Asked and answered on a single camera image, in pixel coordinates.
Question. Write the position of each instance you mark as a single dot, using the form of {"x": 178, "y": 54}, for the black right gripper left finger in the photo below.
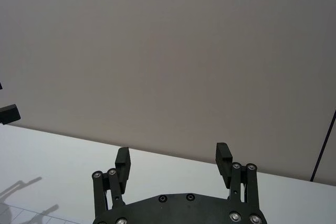
{"x": 123, "y": 166}

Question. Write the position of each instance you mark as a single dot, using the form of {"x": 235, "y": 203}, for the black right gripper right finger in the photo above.
{"x": 223, "y": 166}

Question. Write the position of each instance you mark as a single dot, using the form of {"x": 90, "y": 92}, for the white table cloth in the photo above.
{"x": 52, "y": 161}

